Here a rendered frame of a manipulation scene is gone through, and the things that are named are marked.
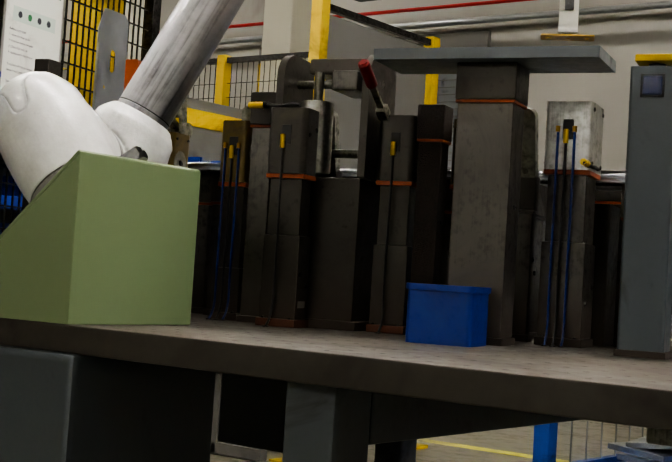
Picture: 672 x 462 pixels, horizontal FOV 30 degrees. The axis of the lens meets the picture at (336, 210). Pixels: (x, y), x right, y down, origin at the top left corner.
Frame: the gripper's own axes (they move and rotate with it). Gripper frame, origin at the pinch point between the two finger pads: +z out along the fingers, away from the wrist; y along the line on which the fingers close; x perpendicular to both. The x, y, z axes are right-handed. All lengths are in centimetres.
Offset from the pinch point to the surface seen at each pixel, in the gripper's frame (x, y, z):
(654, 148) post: -13.8, -6.9, 21.8
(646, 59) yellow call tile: -12.0, -6.0, 8.2
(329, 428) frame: 26, -47, 63
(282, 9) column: 222, 778, -171
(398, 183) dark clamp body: 27.3, 16.1, 27.2
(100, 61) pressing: 98, 55, 1
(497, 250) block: 9.0, -1.5, 38.4
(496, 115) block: 10.4, -1.3, 17.1
